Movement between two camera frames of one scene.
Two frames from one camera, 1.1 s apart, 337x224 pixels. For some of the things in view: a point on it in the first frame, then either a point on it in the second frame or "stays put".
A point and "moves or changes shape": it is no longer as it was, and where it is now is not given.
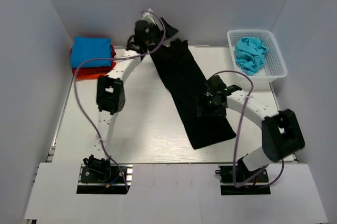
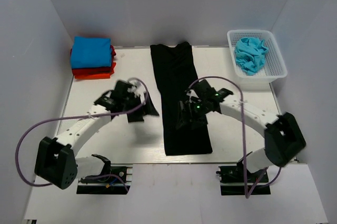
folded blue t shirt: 85,48 stays put
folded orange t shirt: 92,73 stays put
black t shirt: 184,80 moves or changes shape
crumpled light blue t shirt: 250,54 stays put
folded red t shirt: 97,70 stays put
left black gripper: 160,32 -> 149,110
